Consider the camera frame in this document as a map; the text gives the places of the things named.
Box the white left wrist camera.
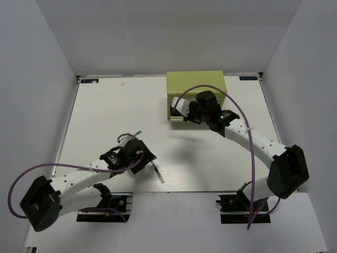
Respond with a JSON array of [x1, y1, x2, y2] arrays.
[[116, 133, 137, 144]]

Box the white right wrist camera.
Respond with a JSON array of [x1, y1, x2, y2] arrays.
[[171, 97, 191, 117]]

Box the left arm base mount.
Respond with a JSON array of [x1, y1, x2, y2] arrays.
[[76, 193, 133, 223]]

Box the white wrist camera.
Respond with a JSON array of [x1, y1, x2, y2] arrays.
[[171, 97, 191, 117], [116, 133, 137, 144]]

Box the purple cable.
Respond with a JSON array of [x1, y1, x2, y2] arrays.
[[172, 84, 281, 230], [9, 133, 147, 222]]

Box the right corner label sticker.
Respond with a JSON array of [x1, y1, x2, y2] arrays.
[[239, 76, 258, 81]]

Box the blue refill pen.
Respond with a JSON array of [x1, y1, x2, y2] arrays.
[[151, 161, 165, 184]]

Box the left corner label sticker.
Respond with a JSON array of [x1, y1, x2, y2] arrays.
[[81, 79, 99, 84]]

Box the green metal tool chest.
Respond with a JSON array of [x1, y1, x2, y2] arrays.
[[166, 71, 227, 122]]

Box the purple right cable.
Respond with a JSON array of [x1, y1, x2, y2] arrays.
[[172, 84, 281, 230]]

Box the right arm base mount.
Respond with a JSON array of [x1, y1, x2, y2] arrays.
[[216, 194, 271, 225]]

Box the corner label sticker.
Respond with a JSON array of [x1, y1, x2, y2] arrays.
[[81, 79, 99, 84], [239, 76, 258, 81]]

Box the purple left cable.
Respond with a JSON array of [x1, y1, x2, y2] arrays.
[[9, 133, 147, 222]]

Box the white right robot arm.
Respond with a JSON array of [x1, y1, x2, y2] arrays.
[[171, 91, 309, 210]]

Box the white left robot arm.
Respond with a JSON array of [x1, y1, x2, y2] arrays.
[[20, 138, 157, 232]]

